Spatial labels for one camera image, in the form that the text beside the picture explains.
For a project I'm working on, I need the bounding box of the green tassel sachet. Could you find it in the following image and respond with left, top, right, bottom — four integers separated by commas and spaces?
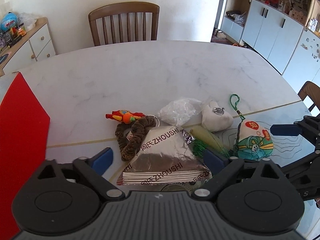
190, 126, 230, 158

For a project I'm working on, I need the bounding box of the colourful zongzi sachet charm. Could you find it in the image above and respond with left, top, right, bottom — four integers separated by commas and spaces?
229, 94, 274, 160

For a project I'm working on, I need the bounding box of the white cloth pouch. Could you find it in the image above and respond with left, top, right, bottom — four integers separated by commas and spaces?
202, 101, 233, 133

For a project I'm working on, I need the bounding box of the silver foil zhoushi packet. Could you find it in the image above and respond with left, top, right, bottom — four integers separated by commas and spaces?
117, 126, 212, 185

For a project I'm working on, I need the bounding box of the red orange plush keychain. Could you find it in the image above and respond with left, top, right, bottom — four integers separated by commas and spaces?
105, 110, 145, 124

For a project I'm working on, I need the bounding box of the clear plastic bag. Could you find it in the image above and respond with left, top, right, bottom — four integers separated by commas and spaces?
157, 98, 202, 127

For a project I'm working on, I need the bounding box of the red and white cardboard box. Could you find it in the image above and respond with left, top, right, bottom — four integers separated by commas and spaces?
1, 73, 50, 239

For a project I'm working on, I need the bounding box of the white sideboard wooden top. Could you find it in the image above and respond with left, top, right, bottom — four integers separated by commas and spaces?
1, 17, 57, 76

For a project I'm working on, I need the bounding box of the brown wooden chair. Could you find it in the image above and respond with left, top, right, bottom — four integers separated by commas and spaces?
88, 2, 160, 47

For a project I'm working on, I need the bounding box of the blue globe toy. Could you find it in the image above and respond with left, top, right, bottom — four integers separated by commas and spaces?
1, 12, 18, 32

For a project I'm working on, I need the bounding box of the light blue wall cabinet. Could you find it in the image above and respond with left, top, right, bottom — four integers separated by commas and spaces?
220, 0, 319, 92

